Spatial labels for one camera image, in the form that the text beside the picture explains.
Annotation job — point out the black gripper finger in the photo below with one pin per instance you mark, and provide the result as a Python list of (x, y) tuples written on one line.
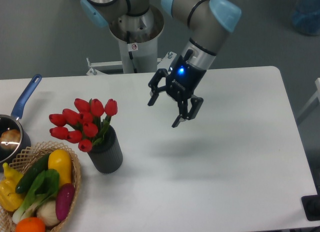
[(153, 84), (184, 114)]

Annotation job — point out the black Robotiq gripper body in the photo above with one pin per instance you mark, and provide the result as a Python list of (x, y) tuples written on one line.
[(183, 79)]

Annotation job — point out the red tulip bouquet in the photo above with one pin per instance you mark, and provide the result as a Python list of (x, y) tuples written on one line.
[(89, 127)]

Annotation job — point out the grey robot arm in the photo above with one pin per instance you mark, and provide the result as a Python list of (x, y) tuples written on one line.
[(211, 23)]

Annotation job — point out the dark grey ribbed vase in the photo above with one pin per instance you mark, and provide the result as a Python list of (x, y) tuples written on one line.
[(107, 157)]

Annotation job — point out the white furniture leg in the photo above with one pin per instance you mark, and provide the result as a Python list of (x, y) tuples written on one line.
[(312, 103)]

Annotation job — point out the woven wicker basket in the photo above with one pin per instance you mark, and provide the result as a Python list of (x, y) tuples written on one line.
[(27, 157)]

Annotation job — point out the blue bag on floor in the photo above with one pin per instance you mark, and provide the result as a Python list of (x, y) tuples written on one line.
[(305, 17)]

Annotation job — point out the green cucumber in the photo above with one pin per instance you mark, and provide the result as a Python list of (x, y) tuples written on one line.
[(30, 175)]

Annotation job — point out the purple eggplant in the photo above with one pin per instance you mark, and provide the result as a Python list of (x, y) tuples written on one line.
[(64, 200)]

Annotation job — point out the green bok choy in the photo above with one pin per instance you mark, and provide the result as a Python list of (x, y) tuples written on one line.
[(44, 187)]

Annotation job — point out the black device at table edge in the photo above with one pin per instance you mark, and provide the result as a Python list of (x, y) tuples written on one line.
[(311, 206)]

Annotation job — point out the white garlic bulb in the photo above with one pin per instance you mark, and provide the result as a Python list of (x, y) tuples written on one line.
[(47, 213)]

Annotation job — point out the yellow bell pepper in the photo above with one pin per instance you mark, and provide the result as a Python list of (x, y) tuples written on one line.
[(9, 199)]

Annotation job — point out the orange fruit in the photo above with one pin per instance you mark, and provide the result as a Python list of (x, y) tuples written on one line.
[(30, 224)]

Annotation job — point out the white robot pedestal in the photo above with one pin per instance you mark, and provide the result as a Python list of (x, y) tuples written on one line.
[(137, 38)]

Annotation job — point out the blue-handled saucepan with lid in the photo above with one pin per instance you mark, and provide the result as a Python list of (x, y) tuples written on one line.
[(13, 137)]

